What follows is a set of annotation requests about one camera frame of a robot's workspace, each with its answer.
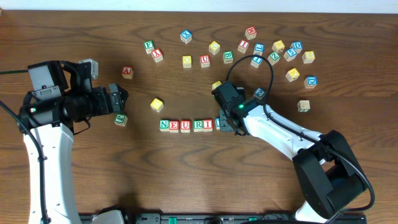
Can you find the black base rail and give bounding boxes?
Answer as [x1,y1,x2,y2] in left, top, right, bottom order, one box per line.
[79,212,368,224]

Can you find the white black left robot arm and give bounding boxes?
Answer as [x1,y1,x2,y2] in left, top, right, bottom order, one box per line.
[18,58,128,223]

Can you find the red H wooden block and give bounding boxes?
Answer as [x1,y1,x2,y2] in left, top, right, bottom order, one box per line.
[245,26,257,40]

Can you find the blue T wooden block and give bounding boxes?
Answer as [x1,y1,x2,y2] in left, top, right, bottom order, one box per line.
[251,55,263,68]

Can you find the green F wooden block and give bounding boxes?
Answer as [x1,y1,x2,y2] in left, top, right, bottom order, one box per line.
[144,40,155,54]

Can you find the blue D block near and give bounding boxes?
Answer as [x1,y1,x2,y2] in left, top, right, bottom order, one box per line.
[304,76,318,89]

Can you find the blue L wooden block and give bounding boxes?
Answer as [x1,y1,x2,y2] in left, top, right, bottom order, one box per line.
[253,43,265,55]

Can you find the green B wooden block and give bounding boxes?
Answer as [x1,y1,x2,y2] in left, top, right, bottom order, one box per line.
[223,50,234,63]

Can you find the yellow O wooden block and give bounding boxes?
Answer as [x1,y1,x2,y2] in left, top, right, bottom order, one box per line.
[182,55,192,68]

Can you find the yellow block with picture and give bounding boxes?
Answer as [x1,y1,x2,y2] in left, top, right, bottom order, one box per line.
[285,68,300,82]

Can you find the blue D block far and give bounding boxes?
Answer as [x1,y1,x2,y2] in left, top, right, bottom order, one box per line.
[290,41,303,54]

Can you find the red u block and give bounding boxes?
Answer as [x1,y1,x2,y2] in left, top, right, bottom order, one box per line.
[180,120,191,133]
[200,55,211,68]

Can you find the yellow 2 wooden block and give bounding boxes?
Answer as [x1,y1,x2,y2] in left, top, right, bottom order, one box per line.
[150,98,164,113]

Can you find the yellow 8 wooden block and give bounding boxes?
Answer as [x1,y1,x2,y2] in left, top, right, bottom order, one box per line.
[302,51,316,64]

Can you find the green J wooden block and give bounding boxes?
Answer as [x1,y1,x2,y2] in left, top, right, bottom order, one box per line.
[114,113,128,126]

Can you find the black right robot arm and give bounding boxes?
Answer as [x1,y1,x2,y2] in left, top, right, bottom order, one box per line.
[211,82,368,223]

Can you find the blue 5 wooden block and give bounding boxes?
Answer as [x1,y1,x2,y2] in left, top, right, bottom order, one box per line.
[284,48,297,62]

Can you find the green Z wooden block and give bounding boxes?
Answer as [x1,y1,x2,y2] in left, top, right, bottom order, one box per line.
[267,52,280,65]

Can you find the green N wooden block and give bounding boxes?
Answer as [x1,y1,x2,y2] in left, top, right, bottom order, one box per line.
[159,119,170,132]

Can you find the blue X wooden block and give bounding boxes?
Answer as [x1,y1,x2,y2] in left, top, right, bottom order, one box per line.
[180,30,192,44]

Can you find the blue d block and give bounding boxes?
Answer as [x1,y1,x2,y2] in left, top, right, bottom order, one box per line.
[304,76,318,89]
[290,41,303,54]

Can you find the red i block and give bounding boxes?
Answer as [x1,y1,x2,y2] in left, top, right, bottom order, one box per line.
[238,40,249,54]
[203,119,213,132]

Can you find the red X wooden block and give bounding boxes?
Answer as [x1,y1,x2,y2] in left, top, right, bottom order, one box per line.
[150,49,164,63]

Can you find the blue 2 wooden block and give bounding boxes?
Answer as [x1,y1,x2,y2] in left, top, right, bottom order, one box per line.
[253,87,267,100]

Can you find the green 7 wooden block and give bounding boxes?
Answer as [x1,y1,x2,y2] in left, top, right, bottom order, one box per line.
[297,100,310,113]

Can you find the blue P wooden block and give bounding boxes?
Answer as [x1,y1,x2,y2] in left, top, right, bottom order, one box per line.
[215,117,220,130]

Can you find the yellow block near Z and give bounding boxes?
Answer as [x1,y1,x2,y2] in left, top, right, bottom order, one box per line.
[272,40,285,54]

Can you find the yellow block upper middle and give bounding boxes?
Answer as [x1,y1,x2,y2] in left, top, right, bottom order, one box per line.
[209,40,221,55]

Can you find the red E wooden block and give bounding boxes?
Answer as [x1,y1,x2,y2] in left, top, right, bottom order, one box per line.
[169,121,179,133]

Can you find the yellow block lower middle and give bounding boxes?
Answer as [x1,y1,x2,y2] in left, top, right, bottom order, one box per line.
[211,80,222,90]

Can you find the red A wooden block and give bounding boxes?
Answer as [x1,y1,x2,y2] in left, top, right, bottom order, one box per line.
[121,66,134,79]

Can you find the green R wooden block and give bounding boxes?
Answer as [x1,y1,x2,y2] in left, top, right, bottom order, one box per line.
[193,120,203,132]

